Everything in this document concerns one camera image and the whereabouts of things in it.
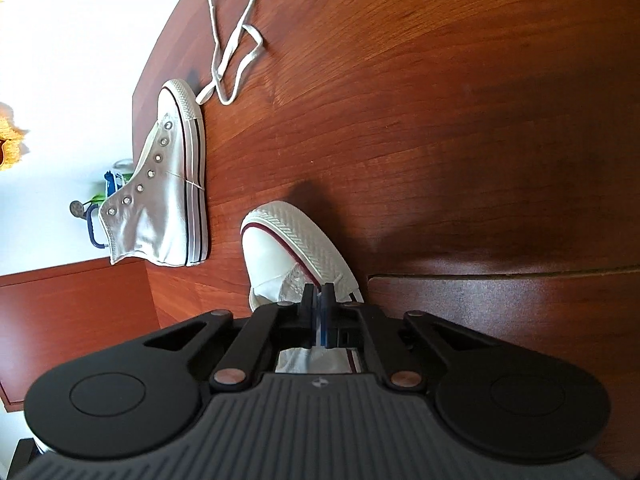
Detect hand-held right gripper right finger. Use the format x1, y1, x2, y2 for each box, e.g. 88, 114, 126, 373
320, 282, 493, 392

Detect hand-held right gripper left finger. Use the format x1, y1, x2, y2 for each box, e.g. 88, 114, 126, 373
142, 282, 319, 392

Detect white high-top canvas shoe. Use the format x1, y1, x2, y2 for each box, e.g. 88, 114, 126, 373
240, 201, 365, 375
98, 79, 209, 267

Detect reddish wooden side cabinet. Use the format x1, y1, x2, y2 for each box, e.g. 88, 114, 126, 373
0, 257, 161, 407

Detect blue green white bag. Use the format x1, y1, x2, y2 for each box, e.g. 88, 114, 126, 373
70, 159, 136, 251

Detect red pennant with gold fringe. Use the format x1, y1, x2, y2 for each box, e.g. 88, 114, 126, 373
0, 102, 31, 173

